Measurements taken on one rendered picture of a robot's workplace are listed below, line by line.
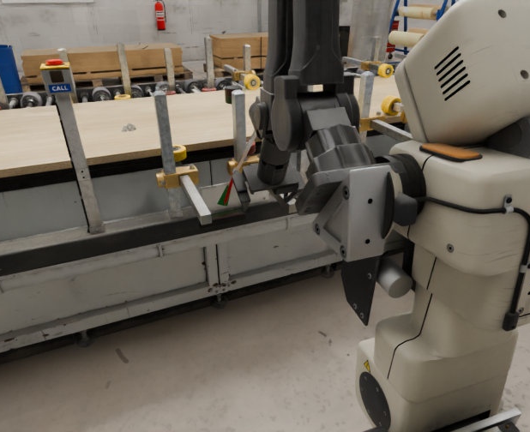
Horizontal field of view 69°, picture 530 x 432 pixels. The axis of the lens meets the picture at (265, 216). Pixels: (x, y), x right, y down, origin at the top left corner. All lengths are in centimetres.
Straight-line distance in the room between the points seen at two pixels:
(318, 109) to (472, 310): 32
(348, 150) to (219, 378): 141
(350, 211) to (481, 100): 18
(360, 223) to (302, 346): 144
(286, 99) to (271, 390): 136
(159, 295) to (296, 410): 78
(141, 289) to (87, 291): 23
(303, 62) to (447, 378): 54
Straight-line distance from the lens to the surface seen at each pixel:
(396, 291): 65
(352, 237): 45
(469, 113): 49
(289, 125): 51
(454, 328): 65
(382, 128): 153
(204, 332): 193
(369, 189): 44
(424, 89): 54
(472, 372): 77
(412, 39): 839
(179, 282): 189
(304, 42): 53
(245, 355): 182
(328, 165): 47
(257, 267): 198
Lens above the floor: 139
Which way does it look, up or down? 30 degrees down
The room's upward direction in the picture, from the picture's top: straight up
